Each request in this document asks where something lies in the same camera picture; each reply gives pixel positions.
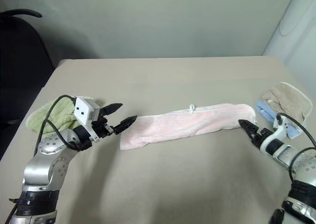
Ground black office chair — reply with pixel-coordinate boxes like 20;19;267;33
0;8;56;162

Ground light blue towel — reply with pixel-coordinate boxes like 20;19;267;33
255;99;307;138

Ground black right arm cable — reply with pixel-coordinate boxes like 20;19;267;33
277;112;316;182

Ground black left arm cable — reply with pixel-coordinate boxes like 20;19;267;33
36;94;78;156

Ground pink towel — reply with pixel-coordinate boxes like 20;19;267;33
119;104;257;151

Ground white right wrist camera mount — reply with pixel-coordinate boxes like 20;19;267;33
260;113;289;153

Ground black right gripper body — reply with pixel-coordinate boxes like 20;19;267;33
251;127;272;148

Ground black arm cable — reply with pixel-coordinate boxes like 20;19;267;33
277;112;316;182
36;94;78;156

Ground beige towel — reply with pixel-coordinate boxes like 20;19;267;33
261;82;312;122

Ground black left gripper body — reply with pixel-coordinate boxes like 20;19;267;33
91;114;117;138

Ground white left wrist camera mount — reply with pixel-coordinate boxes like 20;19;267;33
73;97;102;142

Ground white rounded panel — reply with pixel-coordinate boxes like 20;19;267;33
261;0;316;74

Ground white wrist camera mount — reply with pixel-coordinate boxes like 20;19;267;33
73;97;102;142
260;113;289;153

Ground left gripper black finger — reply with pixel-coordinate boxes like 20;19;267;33
99;103;123;116
113;115;138;135

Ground green towel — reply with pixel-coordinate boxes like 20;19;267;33
26;95;106;136

